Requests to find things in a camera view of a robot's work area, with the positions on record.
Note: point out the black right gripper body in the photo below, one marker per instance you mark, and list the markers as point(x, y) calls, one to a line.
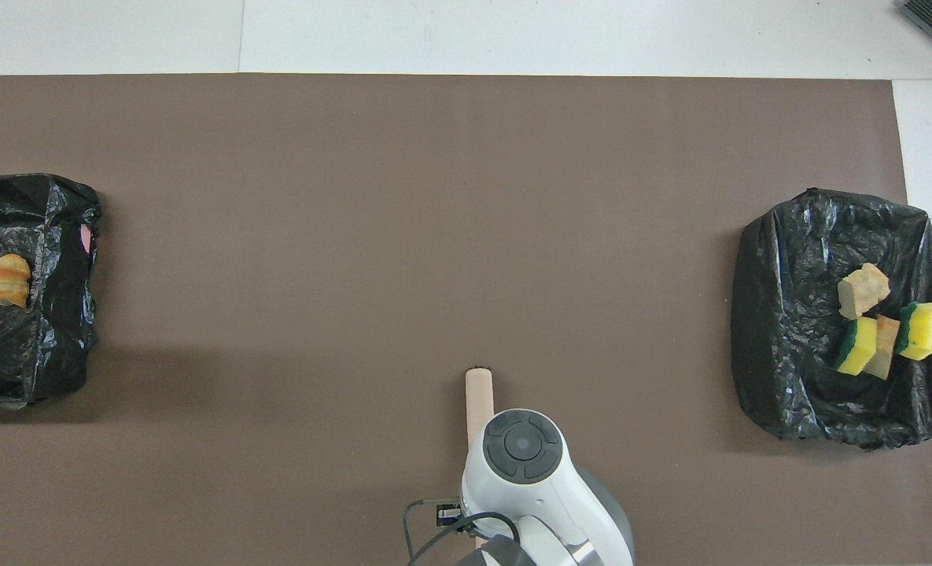
point(447, 515)

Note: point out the beige brush with black bristles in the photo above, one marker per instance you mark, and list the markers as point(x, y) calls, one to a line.
point(479, 405)

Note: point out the yellow sponge with green back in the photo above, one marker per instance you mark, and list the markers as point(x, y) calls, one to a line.
point(859, 350)

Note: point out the small striped croissant piece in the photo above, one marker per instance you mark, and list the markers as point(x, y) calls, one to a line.
point(8, 281)

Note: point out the green and yellow sponge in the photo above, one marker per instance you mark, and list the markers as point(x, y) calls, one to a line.
point(920, 334)

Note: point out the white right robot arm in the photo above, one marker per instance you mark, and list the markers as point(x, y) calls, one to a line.
point(544, 503)

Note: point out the black bag lined bin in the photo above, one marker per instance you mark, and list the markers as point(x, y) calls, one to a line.
point(788, 354)

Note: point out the black bag bin pink spot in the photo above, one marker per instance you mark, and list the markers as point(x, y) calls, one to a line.
point(41, 346)

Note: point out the brown table mat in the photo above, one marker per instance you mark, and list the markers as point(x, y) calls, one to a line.
point(355, 236)

